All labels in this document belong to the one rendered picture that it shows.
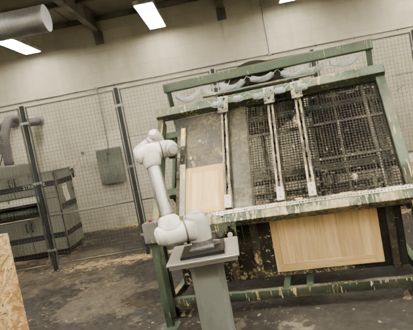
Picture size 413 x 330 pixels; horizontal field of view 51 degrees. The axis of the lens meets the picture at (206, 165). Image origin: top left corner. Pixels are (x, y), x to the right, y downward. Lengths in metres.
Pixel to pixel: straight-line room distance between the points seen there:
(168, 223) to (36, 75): 6.99
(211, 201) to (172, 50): 5.55
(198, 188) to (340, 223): 1.27
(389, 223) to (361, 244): 0.29
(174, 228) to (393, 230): 1.83
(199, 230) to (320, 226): 1.23
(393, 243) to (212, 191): 1.58
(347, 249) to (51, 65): 7.24
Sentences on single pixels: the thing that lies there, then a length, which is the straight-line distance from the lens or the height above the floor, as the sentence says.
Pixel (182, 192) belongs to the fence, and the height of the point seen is 1.09.
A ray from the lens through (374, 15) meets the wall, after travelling 9.50.
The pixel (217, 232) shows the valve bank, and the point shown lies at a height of 0.74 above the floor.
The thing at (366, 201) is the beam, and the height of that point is 0.83.
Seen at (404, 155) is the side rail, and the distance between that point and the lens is 3.80.
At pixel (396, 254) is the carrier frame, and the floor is 0.31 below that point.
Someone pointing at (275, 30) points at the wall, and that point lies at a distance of 9.03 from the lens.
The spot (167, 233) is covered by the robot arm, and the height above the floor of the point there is 0.95.
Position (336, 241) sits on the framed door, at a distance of 3.91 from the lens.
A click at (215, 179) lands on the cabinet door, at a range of 3.91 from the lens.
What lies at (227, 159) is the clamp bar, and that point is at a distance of 3.91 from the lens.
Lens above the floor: 1.57
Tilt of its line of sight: 4 degrees down
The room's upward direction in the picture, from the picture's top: 11 degrees counter-clockwise
